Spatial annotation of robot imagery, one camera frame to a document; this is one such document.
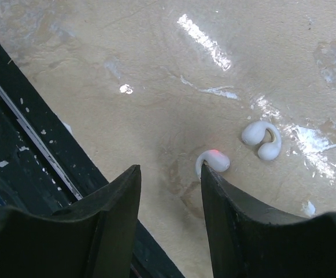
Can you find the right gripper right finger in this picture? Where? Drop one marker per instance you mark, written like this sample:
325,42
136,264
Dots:
248,238

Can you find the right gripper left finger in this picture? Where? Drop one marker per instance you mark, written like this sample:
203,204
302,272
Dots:
93,237

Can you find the white earbud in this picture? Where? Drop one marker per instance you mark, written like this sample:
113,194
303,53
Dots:
215,159
254,134

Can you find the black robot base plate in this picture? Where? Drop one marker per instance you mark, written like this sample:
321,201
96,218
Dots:
43,169

